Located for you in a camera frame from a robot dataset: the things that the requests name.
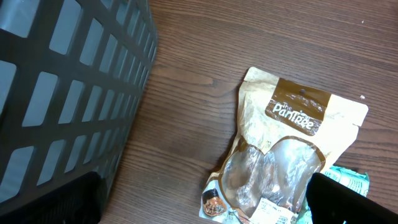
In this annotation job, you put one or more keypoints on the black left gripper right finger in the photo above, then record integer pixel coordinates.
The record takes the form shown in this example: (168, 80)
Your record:
(331, 202)

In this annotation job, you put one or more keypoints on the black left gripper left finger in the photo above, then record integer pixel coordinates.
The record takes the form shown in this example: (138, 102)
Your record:
(81, 201)

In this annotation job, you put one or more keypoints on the teal white wet wipes pack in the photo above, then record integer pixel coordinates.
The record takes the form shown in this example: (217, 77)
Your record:
(357, 182)

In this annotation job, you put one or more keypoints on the brown white snack packet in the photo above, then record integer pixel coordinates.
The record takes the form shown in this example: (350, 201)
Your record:
(286, 132)

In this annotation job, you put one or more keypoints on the grey plastic mesh basket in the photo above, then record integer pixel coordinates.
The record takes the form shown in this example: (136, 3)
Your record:
(72, 77)

